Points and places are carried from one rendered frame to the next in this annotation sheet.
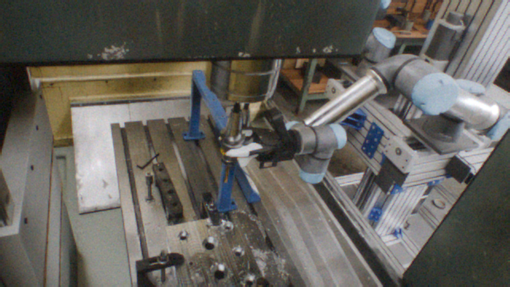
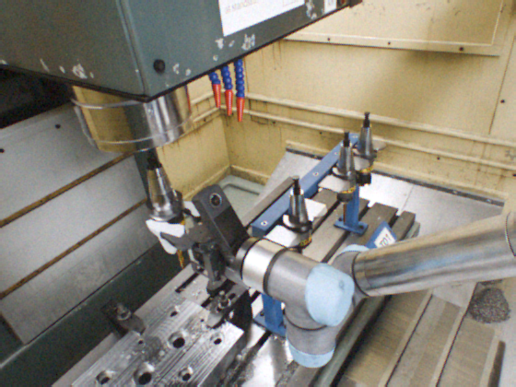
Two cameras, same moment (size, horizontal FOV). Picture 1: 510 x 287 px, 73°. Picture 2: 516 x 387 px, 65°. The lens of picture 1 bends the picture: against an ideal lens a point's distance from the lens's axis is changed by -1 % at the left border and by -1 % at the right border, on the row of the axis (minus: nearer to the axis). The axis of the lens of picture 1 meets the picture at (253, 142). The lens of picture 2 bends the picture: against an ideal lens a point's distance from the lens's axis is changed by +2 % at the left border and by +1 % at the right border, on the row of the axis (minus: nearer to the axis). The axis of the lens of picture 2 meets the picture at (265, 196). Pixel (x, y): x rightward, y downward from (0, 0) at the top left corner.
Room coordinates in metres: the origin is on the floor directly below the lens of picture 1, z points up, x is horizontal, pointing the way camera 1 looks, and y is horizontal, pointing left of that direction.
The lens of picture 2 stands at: (0.64, -0.54, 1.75)
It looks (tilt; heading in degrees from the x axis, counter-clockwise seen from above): 35 degrees down; 68
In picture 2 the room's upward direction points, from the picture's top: 6 degrees counter-clockwise
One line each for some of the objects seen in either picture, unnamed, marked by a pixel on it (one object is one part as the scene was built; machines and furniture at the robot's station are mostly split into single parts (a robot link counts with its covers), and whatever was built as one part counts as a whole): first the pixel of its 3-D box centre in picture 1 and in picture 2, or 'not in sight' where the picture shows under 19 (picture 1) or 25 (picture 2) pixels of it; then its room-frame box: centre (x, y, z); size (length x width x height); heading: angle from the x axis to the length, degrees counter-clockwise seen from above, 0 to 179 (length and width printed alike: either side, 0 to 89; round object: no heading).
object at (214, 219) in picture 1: (210, 213); (228, 311); (0.77, 0.10, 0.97); 0.13 x 0.03 x 0.15; 28
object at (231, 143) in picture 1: (232, 137); (166, 205); (0.70, 0.05, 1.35); 0.06 x 0.06 x 0.03
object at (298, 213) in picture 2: (245, 116); (297, 205); (0.95, 0.04, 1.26); 0.04 x 0.04 x 0.07
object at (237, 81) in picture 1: (243, 60); (131, 90); (0.70, 0.05, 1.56); 0.16 x 0.16 x 0.12
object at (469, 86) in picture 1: (462, 98); not in sight; (1.26, -0.76, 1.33); 0.13 x 0.12 x 0.14; 27
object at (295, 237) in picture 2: not in sight; (284, 238); (0.90, 0.02, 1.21); 0.07 x 0.05 x 0.01; 118
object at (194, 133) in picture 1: (195, 108); (352, 188); (1.26, 0.28, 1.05); 0.10 x 0.05 x 0.30; 118
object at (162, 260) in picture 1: (160, 267); (126, 323); (0.55, 0.19, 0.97); 0.13 x 0.03 x 0.15; 118
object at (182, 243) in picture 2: (260, 147); (185, 237); (0.71, -0.02, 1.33); 0.09 x 0.05 x 0.02; 132
